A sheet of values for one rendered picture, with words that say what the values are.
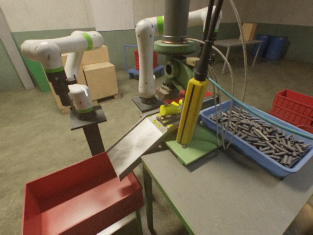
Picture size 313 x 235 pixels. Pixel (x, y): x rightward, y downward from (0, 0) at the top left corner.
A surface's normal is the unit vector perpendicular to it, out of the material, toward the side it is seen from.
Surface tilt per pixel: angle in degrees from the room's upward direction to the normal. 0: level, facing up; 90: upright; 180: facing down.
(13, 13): 90
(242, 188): 0
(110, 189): 0
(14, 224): 0
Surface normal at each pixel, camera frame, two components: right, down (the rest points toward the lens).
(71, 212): 0.00, -0.83
